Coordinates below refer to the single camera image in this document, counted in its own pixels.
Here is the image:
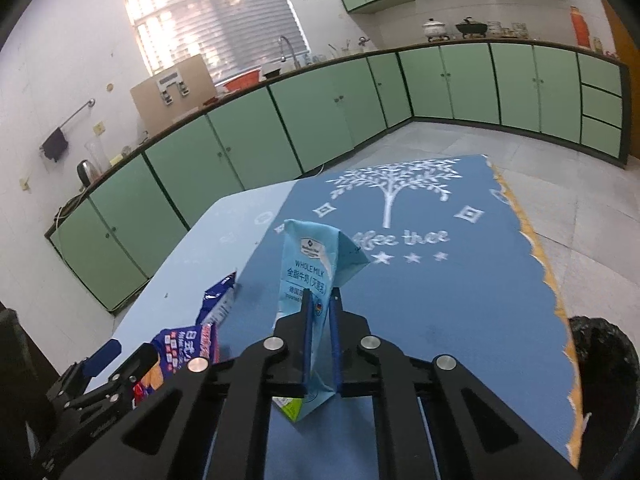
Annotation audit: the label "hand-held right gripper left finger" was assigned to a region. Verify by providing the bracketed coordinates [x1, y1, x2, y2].
[60, 292, 313, 480]

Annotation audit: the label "blue white wrapper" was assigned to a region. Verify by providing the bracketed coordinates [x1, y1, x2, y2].
[195, 271, 238, 328]

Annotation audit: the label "white pot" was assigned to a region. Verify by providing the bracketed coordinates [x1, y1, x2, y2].
[421, 17, 448, 42]

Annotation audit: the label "red basin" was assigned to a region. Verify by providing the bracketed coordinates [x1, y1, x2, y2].
[220, 70, 262, 92]

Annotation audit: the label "blue orange snack packet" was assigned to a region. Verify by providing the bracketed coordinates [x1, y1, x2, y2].
[131, 322, 221, 408]

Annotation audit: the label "orange thermos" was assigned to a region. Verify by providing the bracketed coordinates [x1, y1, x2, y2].
[570, 6, 592, 48]

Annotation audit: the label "row of glass jars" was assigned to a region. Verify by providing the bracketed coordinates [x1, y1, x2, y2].
[487, 20, 531, 38]

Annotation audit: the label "light blue table cover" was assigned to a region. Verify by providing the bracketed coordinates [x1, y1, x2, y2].
[111, 180, 301, 366]

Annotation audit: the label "black wok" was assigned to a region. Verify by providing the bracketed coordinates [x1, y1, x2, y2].
[454, 16, 488, 39]

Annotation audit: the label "dark cloth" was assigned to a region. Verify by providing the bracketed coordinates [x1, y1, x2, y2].
[41, 129, 69, 162]

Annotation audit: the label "electric kettle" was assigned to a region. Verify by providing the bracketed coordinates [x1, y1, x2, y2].
[76, 159, 98, 188]

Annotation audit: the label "metal wall rail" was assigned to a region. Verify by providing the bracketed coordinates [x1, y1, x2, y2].
[40, 99, 96, 153]

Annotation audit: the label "blue printed table mat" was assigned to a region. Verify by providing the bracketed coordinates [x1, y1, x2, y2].
[207, 154, 588, 480]

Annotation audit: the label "window with blinds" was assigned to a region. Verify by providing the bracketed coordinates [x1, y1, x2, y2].
[122, 0, 311, 86]

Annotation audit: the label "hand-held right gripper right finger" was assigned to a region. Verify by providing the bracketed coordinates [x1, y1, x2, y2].
[327, 287, 583, 480]

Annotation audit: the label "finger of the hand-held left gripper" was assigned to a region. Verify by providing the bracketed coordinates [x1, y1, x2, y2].
[65, 344, 160, 411]
[46, 339, 122, 401]

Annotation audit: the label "green lower kitchen cabinets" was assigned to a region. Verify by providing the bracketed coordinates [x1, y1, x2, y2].
[45, 37, 630, 316]

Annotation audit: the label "dark furniture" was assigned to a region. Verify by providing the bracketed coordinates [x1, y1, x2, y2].
[0, 305, 61, 480]

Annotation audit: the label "blue milk carton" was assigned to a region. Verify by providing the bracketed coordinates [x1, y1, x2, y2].
[270, 219, 372, 423]

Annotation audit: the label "cardboard box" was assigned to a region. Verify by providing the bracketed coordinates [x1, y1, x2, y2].
[130, 53, 218, 133]

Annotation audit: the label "black trash bin with bag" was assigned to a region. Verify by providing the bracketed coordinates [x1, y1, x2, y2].
[567, 315, 640, 480]

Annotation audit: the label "clear measuring jug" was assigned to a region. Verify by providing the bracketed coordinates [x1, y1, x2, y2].
[85, 136, 108, 173]

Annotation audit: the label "metal faucet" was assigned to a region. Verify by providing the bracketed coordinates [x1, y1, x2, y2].
[277, 35, 301, 71]

